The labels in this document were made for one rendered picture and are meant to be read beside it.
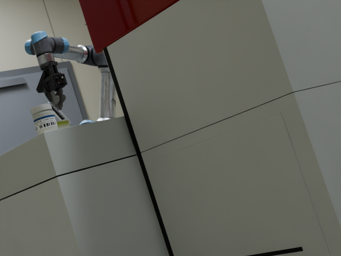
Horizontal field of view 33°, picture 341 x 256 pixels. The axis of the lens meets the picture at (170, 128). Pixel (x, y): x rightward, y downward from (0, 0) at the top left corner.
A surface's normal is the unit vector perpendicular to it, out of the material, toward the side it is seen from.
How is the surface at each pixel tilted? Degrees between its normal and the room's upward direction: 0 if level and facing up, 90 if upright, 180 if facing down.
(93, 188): 90
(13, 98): 90
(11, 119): 90
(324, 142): 90
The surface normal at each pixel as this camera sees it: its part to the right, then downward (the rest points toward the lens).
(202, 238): -0.69, 0.16
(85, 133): 0.66, -0.28
